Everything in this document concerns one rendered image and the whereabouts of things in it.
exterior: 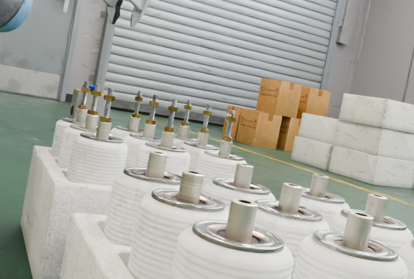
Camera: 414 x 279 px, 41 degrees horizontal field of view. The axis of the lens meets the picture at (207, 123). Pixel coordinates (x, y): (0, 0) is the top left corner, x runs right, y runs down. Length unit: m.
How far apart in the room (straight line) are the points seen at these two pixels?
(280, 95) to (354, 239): 4.31
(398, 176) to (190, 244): 3.37
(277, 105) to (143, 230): 4.29
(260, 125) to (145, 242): 4.21
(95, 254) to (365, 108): 3.20
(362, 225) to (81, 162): 0.55
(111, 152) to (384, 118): 2.79
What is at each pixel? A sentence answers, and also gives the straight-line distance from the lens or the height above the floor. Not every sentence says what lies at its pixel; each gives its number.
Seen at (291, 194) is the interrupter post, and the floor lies 0.27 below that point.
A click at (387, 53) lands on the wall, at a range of 7.77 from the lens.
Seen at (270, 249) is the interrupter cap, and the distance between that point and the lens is 0.43.
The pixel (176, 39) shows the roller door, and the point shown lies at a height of 0.92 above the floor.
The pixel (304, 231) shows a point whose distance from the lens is 0.58.
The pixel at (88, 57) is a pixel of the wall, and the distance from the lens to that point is 6.16.
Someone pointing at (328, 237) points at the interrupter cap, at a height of 0.25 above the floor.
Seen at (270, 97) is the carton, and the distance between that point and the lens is 4.88.
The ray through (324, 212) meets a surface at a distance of 0.74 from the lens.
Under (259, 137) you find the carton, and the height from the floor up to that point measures 0.09.
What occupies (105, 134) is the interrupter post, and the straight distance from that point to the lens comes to 0.96.
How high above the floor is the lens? 0.36
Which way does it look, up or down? 3 degrees down
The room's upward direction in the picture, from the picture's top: 11 degrees clockwise
